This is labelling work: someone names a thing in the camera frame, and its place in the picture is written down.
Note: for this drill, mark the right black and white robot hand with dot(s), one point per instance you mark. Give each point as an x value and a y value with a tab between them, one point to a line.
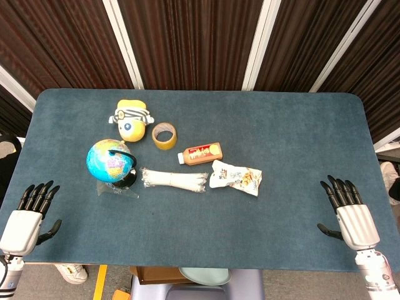
357	223

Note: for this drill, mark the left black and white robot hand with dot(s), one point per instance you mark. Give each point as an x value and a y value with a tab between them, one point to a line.
20	231

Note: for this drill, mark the small globe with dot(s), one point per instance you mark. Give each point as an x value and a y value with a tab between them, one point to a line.
100	161

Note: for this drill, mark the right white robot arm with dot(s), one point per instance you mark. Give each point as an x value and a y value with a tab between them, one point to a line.
378	275

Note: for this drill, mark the white and pink shoe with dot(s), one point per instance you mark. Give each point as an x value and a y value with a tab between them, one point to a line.
389	178

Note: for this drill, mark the black clothed person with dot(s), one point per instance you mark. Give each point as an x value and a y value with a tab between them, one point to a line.
6	168

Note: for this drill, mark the white sneaker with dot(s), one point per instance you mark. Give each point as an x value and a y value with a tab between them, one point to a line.
73	274

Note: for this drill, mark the clear plastic wrapper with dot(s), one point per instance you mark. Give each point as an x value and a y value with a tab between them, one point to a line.
104	189

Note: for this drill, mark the yellow floor tape strip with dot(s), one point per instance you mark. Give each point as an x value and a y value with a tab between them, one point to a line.
100	281

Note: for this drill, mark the orange box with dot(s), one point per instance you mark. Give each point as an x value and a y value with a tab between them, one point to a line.
122	295

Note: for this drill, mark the lavender plastic stool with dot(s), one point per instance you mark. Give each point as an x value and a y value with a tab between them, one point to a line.
247	286

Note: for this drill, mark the white snack bag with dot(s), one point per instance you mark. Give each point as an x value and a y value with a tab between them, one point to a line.
232	178

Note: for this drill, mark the blue table mat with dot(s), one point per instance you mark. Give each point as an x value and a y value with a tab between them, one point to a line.
218	225

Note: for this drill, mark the brown cardboard box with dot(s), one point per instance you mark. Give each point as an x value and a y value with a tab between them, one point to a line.
156	275

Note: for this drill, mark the yellow plush toy striped shirt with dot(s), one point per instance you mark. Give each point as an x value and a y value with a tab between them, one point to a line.
132	129

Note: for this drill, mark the pale green plate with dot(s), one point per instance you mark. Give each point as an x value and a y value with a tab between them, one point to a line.
206	276

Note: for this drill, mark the brown packing tape roll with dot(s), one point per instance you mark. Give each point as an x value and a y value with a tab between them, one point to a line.
165	143

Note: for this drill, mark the brown drink bottle white cap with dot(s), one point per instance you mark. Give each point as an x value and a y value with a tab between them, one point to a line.
203	153

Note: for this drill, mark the white partition post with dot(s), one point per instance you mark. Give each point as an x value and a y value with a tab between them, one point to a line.
387	143
125	47
340	47
257	47
15	87

